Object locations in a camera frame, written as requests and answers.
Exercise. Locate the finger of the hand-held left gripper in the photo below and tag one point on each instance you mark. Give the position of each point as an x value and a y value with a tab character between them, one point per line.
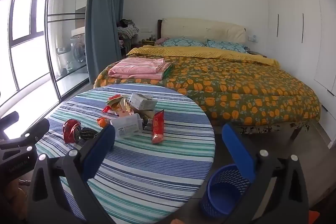
29	134
9	121

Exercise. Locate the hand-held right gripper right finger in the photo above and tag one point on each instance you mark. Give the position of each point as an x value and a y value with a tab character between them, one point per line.
240	153

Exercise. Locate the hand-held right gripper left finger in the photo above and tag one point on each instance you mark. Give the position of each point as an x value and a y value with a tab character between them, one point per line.
98	150

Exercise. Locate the dark striped wrapper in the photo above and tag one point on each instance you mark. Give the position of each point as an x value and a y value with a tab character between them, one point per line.
89	133

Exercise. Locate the orange snack wrapper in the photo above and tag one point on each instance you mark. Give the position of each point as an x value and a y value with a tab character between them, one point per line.
103	121

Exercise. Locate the crushed red can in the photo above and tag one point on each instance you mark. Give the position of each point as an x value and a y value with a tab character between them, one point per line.
71	132

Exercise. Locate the small red wrapper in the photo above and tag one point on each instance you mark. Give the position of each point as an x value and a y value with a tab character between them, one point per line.
106	108

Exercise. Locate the blue plastic mesh basket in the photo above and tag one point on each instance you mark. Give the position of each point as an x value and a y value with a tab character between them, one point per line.
223	192

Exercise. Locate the long red snack packet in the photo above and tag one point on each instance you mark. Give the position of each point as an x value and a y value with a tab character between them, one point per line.
158	127

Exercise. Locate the white green drink carton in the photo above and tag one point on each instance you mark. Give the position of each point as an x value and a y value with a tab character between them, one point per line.
143	102

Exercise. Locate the leaf print bed skirt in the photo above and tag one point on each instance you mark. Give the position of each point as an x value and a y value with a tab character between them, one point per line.
262	128

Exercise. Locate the blue green striped tablecloth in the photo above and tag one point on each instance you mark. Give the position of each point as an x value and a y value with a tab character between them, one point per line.
147	169

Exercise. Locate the bed with orange-flower quilt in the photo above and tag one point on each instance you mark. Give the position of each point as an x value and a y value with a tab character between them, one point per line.
236	92

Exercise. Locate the silver bucket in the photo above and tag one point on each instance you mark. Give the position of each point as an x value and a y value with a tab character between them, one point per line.
64	60

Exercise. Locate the folded pink striped cloth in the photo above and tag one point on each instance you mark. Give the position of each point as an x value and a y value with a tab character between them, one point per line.
139	67

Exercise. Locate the black-framed window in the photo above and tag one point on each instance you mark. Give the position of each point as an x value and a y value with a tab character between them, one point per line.
23	29

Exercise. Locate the washing machine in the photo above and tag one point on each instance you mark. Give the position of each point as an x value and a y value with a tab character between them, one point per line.
78	52

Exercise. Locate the folded green cloth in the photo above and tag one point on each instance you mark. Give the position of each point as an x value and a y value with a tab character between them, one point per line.
168	73

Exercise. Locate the yellow blanket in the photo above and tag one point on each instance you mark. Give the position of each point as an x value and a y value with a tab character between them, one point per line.
210	52

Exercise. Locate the teal patterned pillow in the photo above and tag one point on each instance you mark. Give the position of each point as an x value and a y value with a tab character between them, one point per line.
183	42
227	46

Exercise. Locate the glass sliding door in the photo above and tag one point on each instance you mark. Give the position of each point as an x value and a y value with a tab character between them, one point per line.
67	29

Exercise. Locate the wooden nightstand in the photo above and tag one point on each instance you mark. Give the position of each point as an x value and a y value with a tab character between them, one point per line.
143	44

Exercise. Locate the pile of clothes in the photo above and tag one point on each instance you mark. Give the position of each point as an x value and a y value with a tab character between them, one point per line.
127	28

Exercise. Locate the cream padded headboard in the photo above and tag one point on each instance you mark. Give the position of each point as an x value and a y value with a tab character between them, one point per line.
204	28

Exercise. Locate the blue grey curtain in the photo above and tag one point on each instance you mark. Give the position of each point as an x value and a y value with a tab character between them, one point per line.
105	16

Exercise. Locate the white wardrobe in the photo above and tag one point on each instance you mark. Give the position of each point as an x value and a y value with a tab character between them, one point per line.
294	29

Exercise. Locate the white wall socket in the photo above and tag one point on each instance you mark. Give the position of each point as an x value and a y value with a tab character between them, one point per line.
253	38

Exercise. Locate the dark wooden bed frame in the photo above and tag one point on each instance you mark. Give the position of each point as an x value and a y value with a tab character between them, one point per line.
159	28

